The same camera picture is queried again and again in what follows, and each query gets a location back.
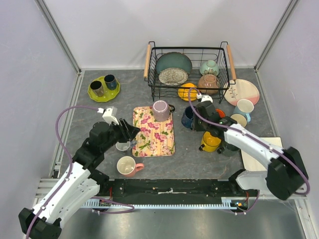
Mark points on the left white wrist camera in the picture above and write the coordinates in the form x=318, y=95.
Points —
x=109, y=115

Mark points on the orange mug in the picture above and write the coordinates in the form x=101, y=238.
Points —
x=221, y=113

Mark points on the beige mug dark handle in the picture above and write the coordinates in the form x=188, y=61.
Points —
x=240, y=119

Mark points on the dark blue tumbler cup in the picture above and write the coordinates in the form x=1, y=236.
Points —
x=110, y=82

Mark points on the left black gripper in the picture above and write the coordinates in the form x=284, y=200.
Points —
x=128, y=132

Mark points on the yellow bowl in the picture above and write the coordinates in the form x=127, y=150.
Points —
x=184, y=90

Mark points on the green scalloped plate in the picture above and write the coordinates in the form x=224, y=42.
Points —
x=108, y=94

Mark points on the brown tumbler cup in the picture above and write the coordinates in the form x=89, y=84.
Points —
x=97, y=88

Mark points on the pink floral plate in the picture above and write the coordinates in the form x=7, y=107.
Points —
x=241, y=89

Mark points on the light blue mug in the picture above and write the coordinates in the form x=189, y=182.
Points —
x=244, y=107

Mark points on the small grey white mug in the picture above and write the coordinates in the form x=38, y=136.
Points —
x=125, y=146

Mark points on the speckled beige plate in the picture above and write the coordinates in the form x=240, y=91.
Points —
x=173, y=76

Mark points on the pink mug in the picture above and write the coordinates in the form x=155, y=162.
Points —
x=128, y=167

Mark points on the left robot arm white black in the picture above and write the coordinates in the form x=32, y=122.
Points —
x=80, y=182

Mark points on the light blue cable duct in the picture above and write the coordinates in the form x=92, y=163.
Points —
x=224, y=204

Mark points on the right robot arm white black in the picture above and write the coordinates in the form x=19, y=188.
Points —
x=284, y=172

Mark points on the mint green bowl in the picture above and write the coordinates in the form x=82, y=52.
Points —
x=209, y=67

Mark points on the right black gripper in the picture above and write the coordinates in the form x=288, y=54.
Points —
x=196, y=126

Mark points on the dark green mug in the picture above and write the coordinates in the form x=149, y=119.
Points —
x=227, y=149

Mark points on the white square board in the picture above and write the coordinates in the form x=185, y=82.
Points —
x=250, y=163

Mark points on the black wire dish rack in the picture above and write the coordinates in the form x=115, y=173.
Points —
x=197, y=55

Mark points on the brown pink bowl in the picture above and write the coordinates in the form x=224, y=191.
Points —
x=208, y=84

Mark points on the teal plate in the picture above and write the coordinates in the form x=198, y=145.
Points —
x=174, y=60

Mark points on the purple mug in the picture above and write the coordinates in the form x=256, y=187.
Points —
x=162, y=110

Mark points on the dark blue mug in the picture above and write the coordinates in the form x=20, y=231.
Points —
x=187, y=119

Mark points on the floral placemat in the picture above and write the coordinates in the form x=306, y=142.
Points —
x=155, y=138

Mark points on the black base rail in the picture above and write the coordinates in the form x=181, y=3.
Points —
x=172, y=191

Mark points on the yellow mug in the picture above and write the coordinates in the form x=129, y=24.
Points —
x=209, y=143

